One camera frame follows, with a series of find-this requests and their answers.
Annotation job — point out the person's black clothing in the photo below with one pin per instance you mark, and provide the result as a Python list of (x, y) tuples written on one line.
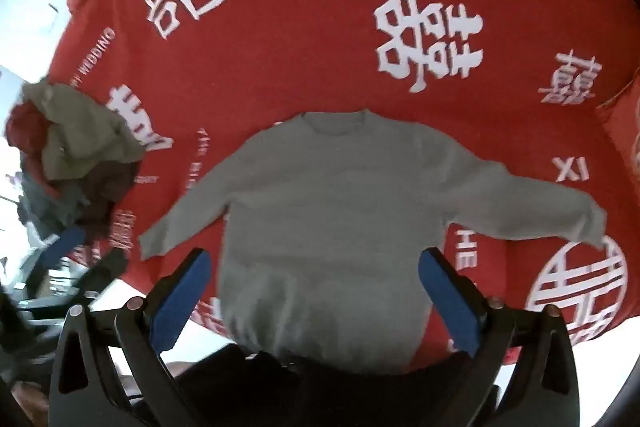
[(325, 397)]

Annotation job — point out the red printed blanket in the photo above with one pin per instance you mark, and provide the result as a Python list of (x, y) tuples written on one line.
[(300, 32)]

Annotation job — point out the olive green garment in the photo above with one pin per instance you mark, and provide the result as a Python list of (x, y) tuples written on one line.
[(80, 127)]

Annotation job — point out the red garment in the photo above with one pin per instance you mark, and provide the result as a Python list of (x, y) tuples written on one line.
[(22, 129)]

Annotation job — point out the grey-blue garment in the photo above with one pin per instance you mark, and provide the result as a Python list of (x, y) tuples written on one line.
[(42, 207)]

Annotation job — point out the grey towel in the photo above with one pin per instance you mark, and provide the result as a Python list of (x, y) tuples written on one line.
[(325, 217)]

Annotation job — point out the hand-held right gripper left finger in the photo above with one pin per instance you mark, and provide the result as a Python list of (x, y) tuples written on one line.
[(182, 297)]

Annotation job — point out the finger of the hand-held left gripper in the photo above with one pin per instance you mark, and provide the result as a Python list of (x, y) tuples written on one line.
[(62, 243), (105, 269)]

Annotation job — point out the dark brown garment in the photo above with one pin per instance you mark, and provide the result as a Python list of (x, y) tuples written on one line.
[(107, 189)]

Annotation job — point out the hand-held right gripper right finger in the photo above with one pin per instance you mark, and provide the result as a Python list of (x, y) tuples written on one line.
[(447, 302)]

